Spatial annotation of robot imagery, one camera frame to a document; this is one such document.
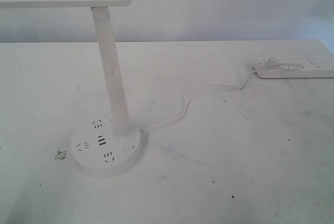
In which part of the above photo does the white desk lamp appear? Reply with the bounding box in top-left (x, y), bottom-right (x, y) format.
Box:
top-left (1, 0), bottom-right (141, 178)

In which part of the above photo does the white plug in strip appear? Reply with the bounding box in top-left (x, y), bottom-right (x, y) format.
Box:
top-left (263, 57), bottom-right (280, 70)

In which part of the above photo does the white power strip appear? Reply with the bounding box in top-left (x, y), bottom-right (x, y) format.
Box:
top-left (256, 57), bottom-right (333, 79)

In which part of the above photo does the white power cord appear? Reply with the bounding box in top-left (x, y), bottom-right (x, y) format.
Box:
top-left (140, 63), bottom-right (305, 133)

